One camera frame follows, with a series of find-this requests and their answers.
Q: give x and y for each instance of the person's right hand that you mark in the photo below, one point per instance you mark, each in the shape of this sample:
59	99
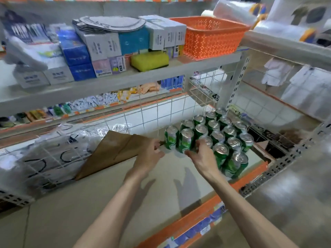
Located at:
205	160

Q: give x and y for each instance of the person's left hand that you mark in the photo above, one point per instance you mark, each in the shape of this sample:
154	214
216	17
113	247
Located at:
148	160

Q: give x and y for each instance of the person's left fingers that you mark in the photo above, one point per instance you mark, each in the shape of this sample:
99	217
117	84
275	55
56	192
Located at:
158	147

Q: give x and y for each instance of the person's right thumb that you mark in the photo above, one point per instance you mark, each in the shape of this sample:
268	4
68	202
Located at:
190	153

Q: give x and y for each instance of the green soda can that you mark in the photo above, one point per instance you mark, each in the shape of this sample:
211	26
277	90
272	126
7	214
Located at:
186	139
171	138

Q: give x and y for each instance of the person's left forearm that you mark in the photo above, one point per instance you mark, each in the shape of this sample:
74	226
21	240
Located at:
113	211

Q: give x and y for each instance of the person's right forearm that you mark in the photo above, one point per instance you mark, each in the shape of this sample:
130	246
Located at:
245	209

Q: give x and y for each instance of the group of green soda cans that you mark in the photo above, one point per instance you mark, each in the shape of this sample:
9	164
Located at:
227	142

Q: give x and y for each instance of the brown paper bag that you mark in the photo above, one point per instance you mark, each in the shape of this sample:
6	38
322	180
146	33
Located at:
113	149

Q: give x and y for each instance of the blue shelf label strip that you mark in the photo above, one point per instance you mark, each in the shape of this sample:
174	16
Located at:
199	224

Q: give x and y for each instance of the row of small packaged goods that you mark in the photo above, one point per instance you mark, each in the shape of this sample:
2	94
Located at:
90	102

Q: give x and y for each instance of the grey metal shelf rack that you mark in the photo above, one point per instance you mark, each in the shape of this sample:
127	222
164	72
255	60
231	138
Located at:
103	83

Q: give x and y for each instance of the dark goods on shelf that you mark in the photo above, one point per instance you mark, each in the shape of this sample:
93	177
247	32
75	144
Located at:
274	138

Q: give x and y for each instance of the yellow sponge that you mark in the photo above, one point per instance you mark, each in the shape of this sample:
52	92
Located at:
149	60

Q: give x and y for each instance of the lilac box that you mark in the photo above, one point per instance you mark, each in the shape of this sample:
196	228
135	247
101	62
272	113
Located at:
117	65

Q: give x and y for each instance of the pale pink box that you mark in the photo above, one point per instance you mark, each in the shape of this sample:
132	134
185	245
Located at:
102	68

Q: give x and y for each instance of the small dark blue box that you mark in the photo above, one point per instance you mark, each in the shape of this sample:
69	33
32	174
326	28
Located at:
83	72

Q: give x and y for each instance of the clear plastic packaging bundle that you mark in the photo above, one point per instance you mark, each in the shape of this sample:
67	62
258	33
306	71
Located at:
51	157

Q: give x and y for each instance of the teal blue box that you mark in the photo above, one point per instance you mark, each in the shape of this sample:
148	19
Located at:
134	41

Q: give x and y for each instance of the white box with grey print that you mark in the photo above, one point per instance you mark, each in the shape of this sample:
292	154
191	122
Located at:
31	79
169	32
59	75
156	36
180	34
113	45
94	46

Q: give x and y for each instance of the small white hanging garment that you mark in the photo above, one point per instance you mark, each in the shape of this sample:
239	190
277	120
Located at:
277	72

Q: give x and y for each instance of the orange plastic basket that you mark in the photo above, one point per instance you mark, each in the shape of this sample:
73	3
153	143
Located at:
210	36

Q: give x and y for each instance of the large dark blue box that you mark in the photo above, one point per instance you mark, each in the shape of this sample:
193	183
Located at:
73	49

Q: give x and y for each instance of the large white hanging garment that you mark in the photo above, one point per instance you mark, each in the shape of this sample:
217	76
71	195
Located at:
307	90

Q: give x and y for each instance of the stack of grey round pads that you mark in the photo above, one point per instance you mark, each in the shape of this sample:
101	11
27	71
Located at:
111	23

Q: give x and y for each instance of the white paper roll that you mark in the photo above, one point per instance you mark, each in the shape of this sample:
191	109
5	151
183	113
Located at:
206	13

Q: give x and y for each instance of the clear plastic bag roll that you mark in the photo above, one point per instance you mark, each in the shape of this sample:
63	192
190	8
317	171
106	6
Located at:
238	10
284	30

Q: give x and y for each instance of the pile of white packets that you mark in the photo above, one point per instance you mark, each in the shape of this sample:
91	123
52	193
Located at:
33	55

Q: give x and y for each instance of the dark blue hanging packets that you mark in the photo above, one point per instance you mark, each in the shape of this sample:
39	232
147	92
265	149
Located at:
24	29

